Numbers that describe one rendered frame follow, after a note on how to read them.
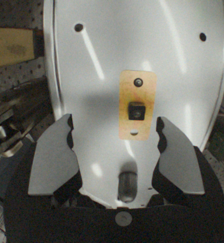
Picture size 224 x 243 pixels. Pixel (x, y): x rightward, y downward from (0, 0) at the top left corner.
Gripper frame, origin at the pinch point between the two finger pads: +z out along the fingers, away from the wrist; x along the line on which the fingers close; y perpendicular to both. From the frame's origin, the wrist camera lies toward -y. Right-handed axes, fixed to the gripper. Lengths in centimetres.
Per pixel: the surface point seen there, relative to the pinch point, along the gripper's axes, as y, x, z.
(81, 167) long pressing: 11.6, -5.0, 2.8
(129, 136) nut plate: 4.0, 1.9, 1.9
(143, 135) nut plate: 3.6, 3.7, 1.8
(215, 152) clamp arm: 6.0, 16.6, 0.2
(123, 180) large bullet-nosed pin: 11.5, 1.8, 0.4
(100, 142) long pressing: 5.7, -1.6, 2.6
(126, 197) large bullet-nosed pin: 11.8, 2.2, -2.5
